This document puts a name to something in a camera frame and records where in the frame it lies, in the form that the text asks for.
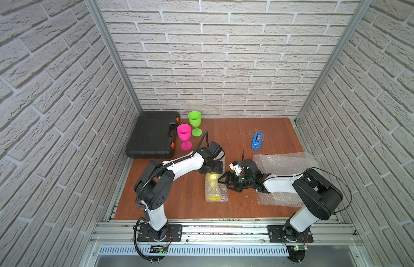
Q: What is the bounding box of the yellow plastic wine glass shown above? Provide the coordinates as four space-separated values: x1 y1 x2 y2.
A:
205 174 221 202

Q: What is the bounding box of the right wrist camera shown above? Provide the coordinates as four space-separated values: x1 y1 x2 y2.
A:
229 161 246 176

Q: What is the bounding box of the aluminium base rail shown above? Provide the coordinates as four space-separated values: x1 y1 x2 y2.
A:
80 218 372 267

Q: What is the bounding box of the black plastic tool case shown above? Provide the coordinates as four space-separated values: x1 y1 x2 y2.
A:
125 111 180 159

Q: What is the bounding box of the green plastic wine glass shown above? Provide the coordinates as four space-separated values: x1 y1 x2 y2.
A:
188 111 203 137

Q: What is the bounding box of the pink plastic wine glass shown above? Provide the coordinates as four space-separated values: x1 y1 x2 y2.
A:
177 124 192 151

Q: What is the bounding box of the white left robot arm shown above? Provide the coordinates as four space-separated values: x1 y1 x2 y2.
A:
134 151 225 232

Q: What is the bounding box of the right aluminium corner post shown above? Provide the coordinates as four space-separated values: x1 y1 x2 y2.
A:
294 0 373 125

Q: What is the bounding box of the left aluminium corner post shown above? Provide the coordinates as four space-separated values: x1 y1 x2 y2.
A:
86 0 143 115

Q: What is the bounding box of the blue tape dispenser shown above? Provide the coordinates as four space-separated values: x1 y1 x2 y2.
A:
251 132 263 151

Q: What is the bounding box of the bubble wrap sheet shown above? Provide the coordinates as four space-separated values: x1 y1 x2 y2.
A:
253 152 323 208
205 157 229 202

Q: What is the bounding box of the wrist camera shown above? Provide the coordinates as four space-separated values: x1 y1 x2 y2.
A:
229 161 246 176
207 141 223 159

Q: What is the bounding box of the aluminium corner post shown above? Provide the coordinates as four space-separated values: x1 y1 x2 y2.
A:
294 0 373 125
86 0 143 115

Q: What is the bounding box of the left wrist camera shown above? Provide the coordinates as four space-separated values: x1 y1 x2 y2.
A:
207 141 223 159

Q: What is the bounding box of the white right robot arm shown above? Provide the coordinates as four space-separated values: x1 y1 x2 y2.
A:
218 159 343 241

